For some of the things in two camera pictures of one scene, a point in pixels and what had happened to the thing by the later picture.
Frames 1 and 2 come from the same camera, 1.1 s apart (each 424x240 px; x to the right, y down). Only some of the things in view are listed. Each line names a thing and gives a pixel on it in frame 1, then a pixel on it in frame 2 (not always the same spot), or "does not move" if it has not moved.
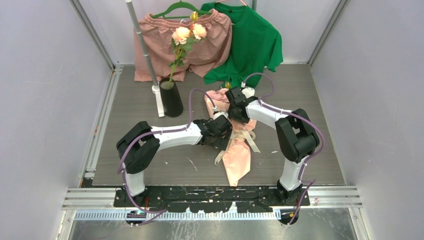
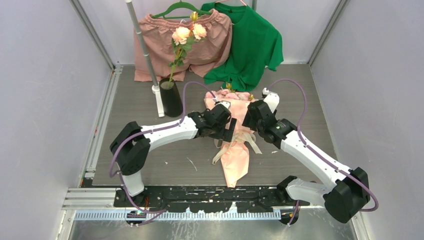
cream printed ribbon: (239, 134) does not move
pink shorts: (207, 53) does not move
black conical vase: (173, 105) does not move
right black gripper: (232, 114) → (248, 122)
